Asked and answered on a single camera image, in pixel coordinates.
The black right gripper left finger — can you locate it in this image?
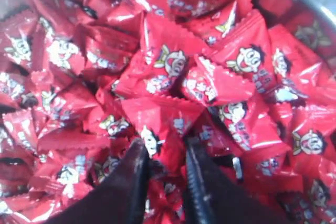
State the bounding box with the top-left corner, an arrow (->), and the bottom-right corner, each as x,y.
46,138 -> 149,223

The red wrapped candy pile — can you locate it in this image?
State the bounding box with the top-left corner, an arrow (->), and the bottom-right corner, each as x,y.
1,0 -> 335,223

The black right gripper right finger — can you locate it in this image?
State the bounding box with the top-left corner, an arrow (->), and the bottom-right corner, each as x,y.
183,136 -> 289,223

